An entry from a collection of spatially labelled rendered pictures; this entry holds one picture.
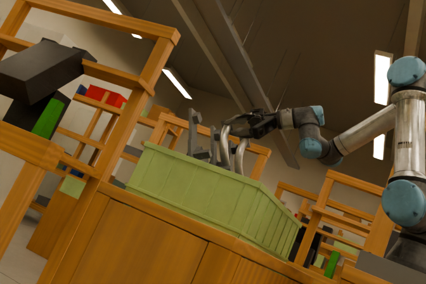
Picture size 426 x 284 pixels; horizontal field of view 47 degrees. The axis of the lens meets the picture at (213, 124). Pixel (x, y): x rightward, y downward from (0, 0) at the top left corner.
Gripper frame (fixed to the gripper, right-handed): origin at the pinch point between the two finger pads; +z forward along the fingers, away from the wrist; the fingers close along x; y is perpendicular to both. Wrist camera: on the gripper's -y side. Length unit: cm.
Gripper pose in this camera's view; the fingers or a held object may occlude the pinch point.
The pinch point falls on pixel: (227, 128)
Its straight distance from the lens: 182.8
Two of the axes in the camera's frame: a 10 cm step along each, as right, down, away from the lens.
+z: -9.7, 1.1, 2.4
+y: 1.7, -4.2, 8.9
